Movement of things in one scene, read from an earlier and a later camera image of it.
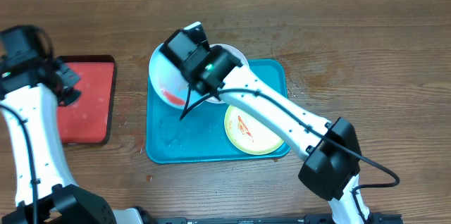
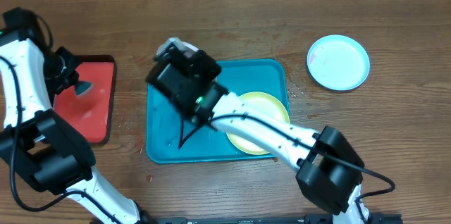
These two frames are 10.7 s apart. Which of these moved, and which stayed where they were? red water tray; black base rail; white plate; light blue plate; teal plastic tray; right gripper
Moved: white plate; light blue plate; right gripper
Stayed: red water tray; teal plastic tray; black base rail
